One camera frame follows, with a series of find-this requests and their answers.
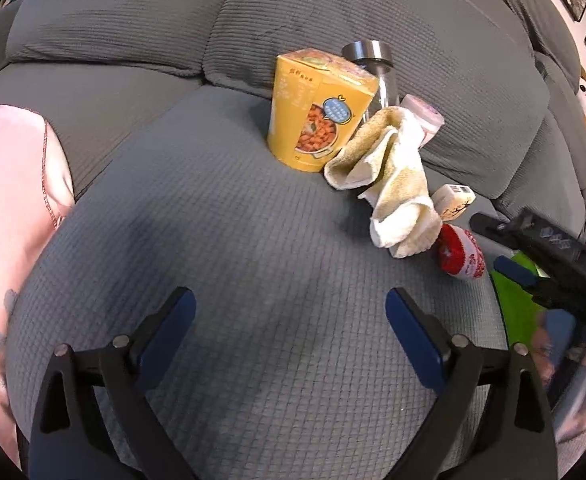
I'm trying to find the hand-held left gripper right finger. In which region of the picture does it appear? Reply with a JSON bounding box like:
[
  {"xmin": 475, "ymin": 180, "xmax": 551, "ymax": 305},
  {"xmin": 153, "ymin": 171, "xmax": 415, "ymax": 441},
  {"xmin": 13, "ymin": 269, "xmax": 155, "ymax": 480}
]
[{"xmin": 384, "ymin": 287, "xmax": 558, "ymax": 480}]

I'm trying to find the cream yellow towel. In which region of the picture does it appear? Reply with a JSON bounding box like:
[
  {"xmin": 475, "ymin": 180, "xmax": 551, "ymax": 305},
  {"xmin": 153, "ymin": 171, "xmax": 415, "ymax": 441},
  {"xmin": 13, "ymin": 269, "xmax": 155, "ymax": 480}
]
[{"xmin": 324, "ymin": 107, "xmax": 444, "ymax": 259}]

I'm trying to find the pink white plastic bottle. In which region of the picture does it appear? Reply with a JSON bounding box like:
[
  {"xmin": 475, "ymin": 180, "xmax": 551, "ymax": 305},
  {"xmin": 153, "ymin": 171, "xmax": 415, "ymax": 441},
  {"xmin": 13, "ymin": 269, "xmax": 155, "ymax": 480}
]
[{"xmin": 399, "ymin": 94, "xmax": 445, "ymax": 148}]

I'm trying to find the yellow food carton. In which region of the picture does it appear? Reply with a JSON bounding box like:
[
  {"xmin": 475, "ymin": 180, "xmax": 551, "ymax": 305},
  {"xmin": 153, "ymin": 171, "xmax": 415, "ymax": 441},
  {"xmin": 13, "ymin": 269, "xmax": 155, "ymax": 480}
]
[{"xmin": 266, "ymin": 47, "xmax": 380, "ymax": 175}]

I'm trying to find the pink satin pillow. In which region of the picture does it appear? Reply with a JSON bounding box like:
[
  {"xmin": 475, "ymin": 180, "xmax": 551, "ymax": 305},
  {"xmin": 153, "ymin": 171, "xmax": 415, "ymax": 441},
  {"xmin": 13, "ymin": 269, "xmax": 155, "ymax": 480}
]
[{"xmin": 0, "ymin": 92, "xmax": 76, "ymax": 471}]

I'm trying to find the grey fabric sofa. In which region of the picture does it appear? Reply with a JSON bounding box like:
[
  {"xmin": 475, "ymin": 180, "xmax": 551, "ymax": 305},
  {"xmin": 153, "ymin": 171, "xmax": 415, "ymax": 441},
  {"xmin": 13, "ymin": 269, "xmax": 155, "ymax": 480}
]
[{"xmin": 0, "ymin": 0, "xmax": 586, "ymax": 480}]

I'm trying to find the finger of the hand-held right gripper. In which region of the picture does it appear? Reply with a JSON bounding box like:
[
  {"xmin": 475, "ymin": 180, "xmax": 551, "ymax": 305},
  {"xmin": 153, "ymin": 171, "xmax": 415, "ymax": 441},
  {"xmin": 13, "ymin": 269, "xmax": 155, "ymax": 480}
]
[
  {"xmin": 493, "ymin": 255, "xmax": 586, "ymax": 321},
  {"xmin": 470, "ymin": 208, "xmax": 581, "ymax": 263}
]

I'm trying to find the red white round package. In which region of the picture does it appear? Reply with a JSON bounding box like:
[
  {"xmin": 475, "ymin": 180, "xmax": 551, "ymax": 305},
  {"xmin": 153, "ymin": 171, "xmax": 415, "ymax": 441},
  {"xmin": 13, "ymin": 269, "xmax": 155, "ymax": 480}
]
[{"xmin": 437, "ymin": 223, "xmax": 488, "ymax": 281}]

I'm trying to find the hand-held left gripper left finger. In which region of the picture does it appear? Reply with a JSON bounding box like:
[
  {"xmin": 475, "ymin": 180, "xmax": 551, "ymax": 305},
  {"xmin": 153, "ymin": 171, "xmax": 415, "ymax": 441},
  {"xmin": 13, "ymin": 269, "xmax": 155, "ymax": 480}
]
[{"xmin": 29, "ymin": 286, "xmax": 197, "ymax": 480}]

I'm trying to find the glass bottle with metal cap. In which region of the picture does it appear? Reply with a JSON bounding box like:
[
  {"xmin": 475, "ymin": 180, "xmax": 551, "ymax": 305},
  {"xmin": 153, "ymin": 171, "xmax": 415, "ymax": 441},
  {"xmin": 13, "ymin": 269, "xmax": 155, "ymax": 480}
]
[{"xmin": 341, "ymin": 40, "xmax": 400, "ymax": 126}]

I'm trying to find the green box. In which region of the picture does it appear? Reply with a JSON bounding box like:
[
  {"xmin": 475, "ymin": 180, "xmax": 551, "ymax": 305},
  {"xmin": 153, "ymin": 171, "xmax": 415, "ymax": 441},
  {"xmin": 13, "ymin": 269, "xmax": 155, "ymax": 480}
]
[{"xmin": 490, "ymin": 252, "xmax": 554, "ymax": 361}]

